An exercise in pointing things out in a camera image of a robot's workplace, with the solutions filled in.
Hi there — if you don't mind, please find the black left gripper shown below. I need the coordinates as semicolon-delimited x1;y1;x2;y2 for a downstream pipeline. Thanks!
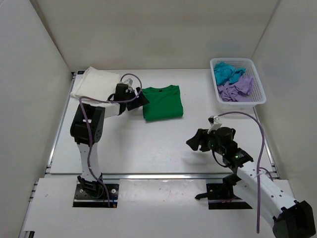
125;88;149;112

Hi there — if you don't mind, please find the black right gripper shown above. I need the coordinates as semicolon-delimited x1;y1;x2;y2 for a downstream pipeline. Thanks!
186;128;225;156

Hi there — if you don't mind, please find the green t-shirt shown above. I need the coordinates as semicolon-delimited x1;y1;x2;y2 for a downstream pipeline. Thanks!
142;85;184;122

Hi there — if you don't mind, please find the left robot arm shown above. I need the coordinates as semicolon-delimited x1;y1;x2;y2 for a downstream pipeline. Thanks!
70;83;149;197

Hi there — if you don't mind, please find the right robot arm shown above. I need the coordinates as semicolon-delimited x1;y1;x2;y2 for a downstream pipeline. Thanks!
186;127;316;238

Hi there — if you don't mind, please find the folded white t-shirt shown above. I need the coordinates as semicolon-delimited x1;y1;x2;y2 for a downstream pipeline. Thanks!
70;67;120;101

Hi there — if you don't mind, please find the lilac t-shirt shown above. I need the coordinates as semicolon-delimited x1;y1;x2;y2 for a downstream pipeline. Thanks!
217;75;255;102

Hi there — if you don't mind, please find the white plastic basket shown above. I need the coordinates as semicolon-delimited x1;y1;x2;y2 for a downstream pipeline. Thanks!
210;58;266;110

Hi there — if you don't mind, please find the teal t-shirt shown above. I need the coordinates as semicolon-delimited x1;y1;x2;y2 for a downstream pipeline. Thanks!
213;62;246;86

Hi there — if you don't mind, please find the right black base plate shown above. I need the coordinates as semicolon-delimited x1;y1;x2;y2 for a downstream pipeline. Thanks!
195;183;251;210

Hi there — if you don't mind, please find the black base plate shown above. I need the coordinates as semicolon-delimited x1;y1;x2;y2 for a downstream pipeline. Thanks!
73;183;119;208
195;183;251;210

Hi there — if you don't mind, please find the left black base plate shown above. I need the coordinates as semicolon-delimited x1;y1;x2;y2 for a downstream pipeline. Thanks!
73;183;119;208

